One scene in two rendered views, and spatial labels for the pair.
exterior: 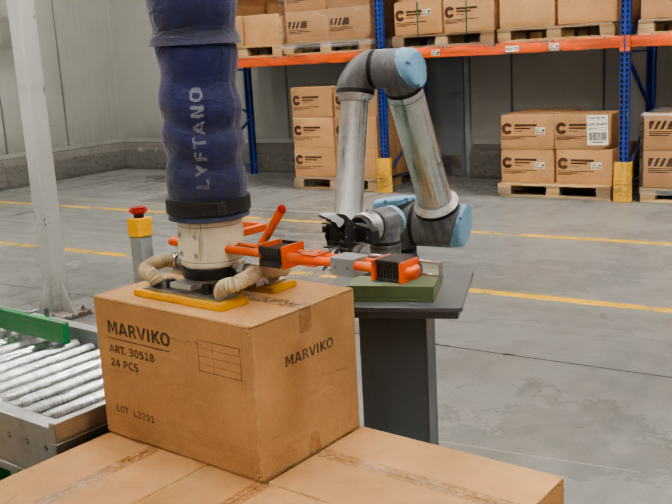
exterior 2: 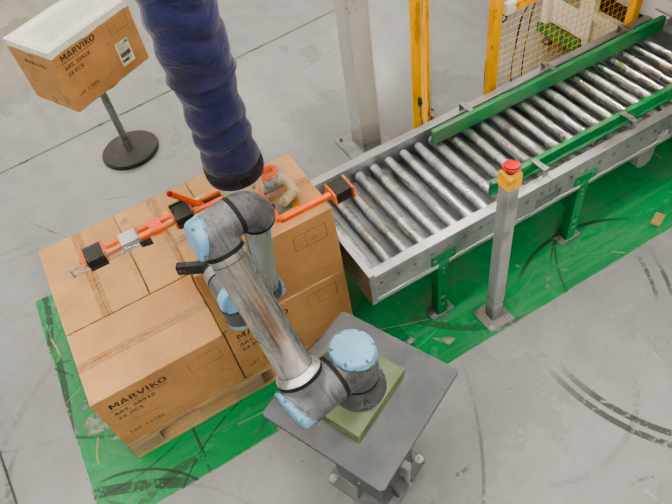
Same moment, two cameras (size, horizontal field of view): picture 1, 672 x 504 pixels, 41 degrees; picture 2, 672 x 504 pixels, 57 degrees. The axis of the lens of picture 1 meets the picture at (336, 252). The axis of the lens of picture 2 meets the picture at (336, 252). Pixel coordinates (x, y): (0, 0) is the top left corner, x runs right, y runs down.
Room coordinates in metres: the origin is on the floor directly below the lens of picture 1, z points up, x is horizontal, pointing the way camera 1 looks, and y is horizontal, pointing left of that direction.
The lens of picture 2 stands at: (3.56, -1.07, 2.73)
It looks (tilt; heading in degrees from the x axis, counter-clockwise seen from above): 50 degrees down; 120
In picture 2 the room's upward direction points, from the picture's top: 11 degrees counter-clockwise
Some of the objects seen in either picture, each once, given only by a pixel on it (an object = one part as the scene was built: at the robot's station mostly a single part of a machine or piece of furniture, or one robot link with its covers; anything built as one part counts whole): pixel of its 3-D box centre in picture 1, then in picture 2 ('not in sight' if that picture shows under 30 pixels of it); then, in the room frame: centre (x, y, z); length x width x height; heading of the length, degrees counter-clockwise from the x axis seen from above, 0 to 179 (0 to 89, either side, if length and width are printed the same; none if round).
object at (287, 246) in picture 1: (281, 253); (182, 213); (2.21, 0.14, 1.07); 0.10 x 0.08 x 0.06; 142
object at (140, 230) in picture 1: (151, 343); (500, 253); (3.33, 0.73, 0.50); 0.07 x 0.07 x 1.00; 52
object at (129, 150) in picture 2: not in sight; (113, 116); (0.66, 1.35, 0.31); 0.40 x 0.40 x 0.62
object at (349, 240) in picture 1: (346, 232); not in sight; (2.43, -0.03, 1.07); 0.12 x 0.09 x 0.08; 141
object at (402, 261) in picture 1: (394, 268); (94, 254); (1.99, -0.13, 1.07); 0.08 x 0.07 x 0.05; 52
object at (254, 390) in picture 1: (227, 361); (255, 241); (2.36, 0.32, 0.74); 0.60 x 0.40 x 0.40; 51
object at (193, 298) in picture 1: (189, 290); not in sight; (2.29, 0.39, 0.97); 0.34 x 0.10 x 0.05; 52
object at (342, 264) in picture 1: (349, 264); (130, 240); (2.08, -0.03, 1.06); 0.07 x 0.07 x 0.04; 52
